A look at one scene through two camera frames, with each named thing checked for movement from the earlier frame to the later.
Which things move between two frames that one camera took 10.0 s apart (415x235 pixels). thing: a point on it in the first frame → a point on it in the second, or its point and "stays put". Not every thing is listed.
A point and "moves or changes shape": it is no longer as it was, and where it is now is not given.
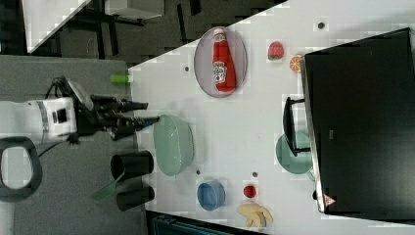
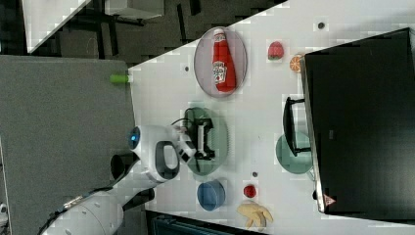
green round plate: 300,164 stays put
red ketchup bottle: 223,69 stays put
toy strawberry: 276,51 stays put
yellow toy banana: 255,213 stays put
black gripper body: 104,113 → 202,126
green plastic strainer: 174,144 moves or changes shape
